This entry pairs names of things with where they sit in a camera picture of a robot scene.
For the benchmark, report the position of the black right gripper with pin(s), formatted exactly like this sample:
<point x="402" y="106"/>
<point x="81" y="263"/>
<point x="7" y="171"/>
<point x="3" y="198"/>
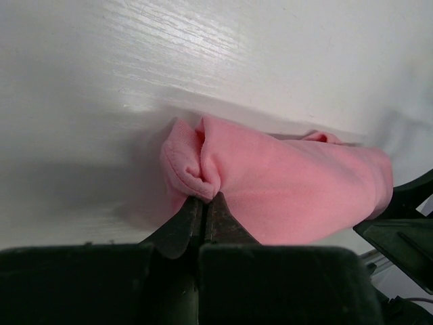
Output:
<point x="403" y="235"/>

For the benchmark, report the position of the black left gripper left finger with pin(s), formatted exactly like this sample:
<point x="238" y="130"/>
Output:
<point x="151" y="282"/>

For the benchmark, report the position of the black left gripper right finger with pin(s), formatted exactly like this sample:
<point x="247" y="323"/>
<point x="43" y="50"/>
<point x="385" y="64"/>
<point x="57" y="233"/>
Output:
<point x="254" y="284"/>

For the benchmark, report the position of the pink t-shirt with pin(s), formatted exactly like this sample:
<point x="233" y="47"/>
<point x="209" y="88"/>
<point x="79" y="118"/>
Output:
<point x="293" y="191"/>

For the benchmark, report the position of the aluminium extrusion rail frame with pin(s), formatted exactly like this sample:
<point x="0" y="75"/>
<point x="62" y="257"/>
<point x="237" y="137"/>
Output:
<point x="377" y="264"/>

